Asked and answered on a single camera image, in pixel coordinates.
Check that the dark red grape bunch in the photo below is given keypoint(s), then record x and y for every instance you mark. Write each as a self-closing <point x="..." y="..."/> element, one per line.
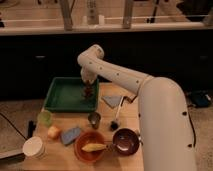
<point x="88" y="90"/>

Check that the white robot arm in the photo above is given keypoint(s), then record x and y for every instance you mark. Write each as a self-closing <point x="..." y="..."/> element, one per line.
<point x="166" y="131"/>

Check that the green plastic tray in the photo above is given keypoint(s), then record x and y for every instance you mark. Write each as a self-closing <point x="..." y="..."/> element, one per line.
<point x="66" y="94"/>

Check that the grey folded cloth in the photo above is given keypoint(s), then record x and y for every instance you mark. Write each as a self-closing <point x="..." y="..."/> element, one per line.
<point x="111" y="101"/>

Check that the small metal cup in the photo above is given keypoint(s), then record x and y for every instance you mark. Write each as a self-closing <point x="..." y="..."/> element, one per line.
<point x="94" y="119"/>

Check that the wooden table board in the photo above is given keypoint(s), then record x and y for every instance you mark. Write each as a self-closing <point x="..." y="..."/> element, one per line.
<point x="62" y="158"/>

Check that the orange bowl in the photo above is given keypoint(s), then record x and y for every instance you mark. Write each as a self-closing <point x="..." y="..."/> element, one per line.
<point x="86" y="138"/>

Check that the dark purple bowl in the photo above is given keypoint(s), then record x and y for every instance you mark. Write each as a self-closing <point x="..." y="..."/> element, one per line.
<point x="125" y="142"/>

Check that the blue sponge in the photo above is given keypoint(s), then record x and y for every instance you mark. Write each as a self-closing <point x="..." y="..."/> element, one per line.
<point x="70" y="135"/>

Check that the green plastic cup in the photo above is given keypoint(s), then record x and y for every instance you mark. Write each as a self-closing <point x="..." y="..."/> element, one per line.
<point x="44" y="118"/>

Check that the yellow apple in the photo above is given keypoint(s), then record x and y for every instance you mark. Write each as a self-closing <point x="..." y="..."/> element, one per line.
<point x="53" y="132"/>

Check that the black tool at table edge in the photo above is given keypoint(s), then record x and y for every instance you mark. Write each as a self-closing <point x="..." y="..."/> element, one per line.
<point x="31" y="128"/>

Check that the white paper cup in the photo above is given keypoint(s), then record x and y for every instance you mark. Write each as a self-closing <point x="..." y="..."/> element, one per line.
<point x="34" y="147"/>

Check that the white handled dish brush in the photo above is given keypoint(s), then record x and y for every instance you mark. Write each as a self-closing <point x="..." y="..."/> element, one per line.
<point x="115" y="123"/>

